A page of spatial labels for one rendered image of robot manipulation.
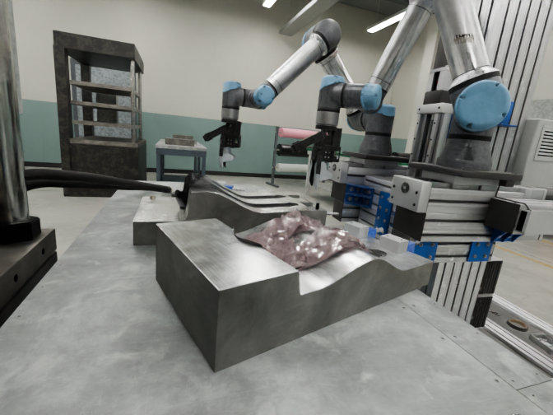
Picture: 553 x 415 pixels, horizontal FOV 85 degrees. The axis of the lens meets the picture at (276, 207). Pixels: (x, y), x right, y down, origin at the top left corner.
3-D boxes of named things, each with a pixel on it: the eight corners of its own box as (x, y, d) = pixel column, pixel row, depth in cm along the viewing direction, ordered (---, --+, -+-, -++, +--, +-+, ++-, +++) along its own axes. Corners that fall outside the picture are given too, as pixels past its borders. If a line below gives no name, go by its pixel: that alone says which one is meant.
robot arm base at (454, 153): (461, 165, 104) (468, 137, 102) (503, 172, 90) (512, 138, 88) (425, 163, 100) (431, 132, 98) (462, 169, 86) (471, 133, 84)
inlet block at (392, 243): (406, 249, 78) (411, 229, 77) (425, 256, 74) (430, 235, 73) (376, 257, 70) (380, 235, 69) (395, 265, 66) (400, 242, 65)
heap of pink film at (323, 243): (320, 232, 74) (324, 202, 73) (381, 259, 61) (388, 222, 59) (225, 247, 59) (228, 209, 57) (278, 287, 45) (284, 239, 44)
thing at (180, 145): (196, 180, 626) (197, 136, 605) (205, 202, 452) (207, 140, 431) (160, 179, 603) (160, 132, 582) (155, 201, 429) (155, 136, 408)
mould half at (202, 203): (290, 215, 111) (295, 179, 107) (322, 240, 87) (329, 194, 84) (142, 215, 94) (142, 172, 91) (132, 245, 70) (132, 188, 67)
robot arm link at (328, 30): (357, 31, 119) (267, 114, 116) (342, 39, 129) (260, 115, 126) (341, 3, 114) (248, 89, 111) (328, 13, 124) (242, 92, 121)
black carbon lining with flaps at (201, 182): (282, 201, 102) (285, 173, 99) (301, 213, 87) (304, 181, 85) (174, 198, 90) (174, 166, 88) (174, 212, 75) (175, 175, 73)
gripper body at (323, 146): (338, 165, 100) (344, 127, 97) (313, 162, 99) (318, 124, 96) (332, 162, 107) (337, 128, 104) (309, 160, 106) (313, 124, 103)
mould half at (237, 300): (339, 244, 85) (345, 206, 83) (428, 284, 65) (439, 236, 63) (155, 279, 56) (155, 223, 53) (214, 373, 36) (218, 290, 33)
